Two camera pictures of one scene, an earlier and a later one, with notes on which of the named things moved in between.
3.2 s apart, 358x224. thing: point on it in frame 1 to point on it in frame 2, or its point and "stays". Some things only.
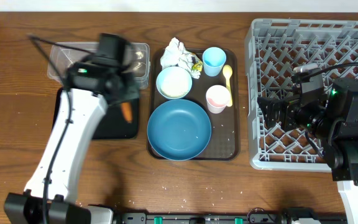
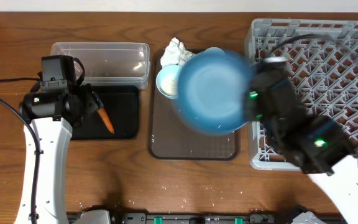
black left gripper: x=127 y=94 to x=87 y=100
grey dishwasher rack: x=275 y=48 stays
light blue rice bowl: x=174 y=83 stays
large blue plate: x=179 y=129 to x=210 y=97
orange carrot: x=126 y=107 to x=104 y=115
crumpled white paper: x=176 y=54 stays
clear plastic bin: x=61 y=55 stays
